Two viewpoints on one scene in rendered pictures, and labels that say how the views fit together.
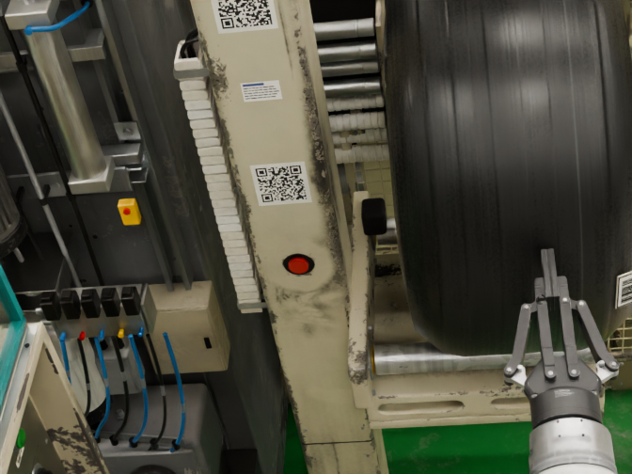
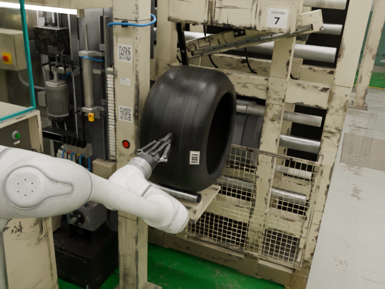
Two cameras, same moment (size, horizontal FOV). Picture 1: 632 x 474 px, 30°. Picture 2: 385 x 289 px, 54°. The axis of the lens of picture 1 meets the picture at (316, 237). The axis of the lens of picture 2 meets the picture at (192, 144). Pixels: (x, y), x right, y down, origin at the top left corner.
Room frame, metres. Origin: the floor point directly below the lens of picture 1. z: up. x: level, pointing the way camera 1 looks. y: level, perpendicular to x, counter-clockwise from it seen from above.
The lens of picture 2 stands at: (-0.40, -0.64, 1.83)
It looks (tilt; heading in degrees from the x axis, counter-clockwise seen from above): 23 degrees down; 11
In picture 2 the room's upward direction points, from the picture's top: 4 degrees clockwise
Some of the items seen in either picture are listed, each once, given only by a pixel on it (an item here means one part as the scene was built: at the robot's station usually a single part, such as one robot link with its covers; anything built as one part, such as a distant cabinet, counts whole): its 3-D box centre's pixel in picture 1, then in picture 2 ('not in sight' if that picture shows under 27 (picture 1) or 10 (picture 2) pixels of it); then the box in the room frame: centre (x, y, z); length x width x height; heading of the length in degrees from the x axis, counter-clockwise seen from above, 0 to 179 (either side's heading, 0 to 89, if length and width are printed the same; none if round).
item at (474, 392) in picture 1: (481, 381); (165, 200); (1.14, -0.21, 0.83); 0.36 x 0.09 x 0.06; 80
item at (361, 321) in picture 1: (364, 293); not in sight; (1.31, -0.06, 0.90); 0.40 x 0.03 x 0.10; 170
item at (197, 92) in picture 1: (227, 187); (114, 114); (1.29, 0.11, 1.19); 0.05 x 0.04 x 0.48; 170
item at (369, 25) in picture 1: (334, 78); not in sight; (1.69, -0.08, 1.05); 0.20 x 0.15 x 0.30; 80
